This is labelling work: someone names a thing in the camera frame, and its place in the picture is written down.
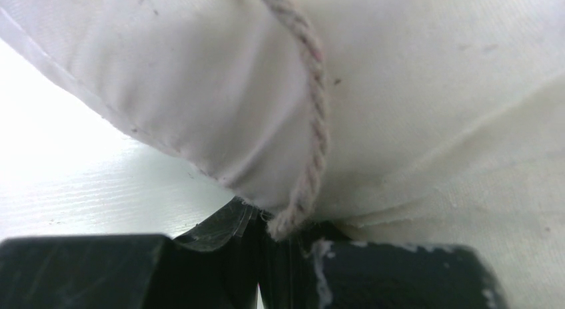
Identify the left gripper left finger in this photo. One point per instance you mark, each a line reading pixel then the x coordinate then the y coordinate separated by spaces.
pixel 210 266

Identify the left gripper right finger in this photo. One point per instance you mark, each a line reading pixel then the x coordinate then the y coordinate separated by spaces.
pixel 322 268

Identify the white pillow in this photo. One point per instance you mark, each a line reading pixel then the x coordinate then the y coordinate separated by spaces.
pixel 446 117

